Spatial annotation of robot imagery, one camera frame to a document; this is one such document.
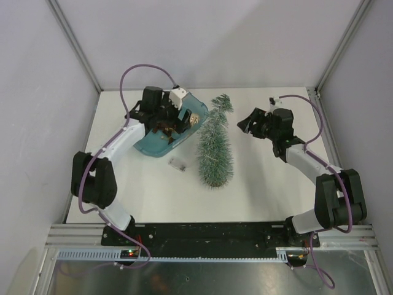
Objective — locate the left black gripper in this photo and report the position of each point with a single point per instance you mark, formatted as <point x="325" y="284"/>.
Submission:
<point x="176" y="123"/>

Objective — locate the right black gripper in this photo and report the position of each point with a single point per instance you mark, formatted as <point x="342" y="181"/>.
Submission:
<point x="258" y="116"/>

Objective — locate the gold mirror ball ornament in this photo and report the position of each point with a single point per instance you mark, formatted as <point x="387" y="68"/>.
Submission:
<point x="194" y="119"/>

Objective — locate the small frosted christmas tree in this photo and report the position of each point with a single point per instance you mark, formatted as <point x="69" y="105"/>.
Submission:
<point x="214" y="154"/>

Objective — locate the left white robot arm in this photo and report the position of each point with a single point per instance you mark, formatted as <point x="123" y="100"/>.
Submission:
<point x="93" y="178"/>

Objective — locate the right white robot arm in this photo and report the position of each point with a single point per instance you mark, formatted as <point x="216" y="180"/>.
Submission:
<point x="339" y="201"/>

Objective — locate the teal plastic bin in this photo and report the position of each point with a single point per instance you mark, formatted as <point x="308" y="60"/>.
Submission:
<point x="156" y="144"/>

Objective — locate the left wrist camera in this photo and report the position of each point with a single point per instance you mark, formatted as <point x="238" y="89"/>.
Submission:
<point x="177" y="96"/>

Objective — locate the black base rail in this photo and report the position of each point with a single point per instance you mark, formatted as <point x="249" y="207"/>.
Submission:
<point x="220" y="238"/>

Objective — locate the white slotted cable duct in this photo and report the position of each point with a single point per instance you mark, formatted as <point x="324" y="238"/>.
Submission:
<point x="107" y="255"/>

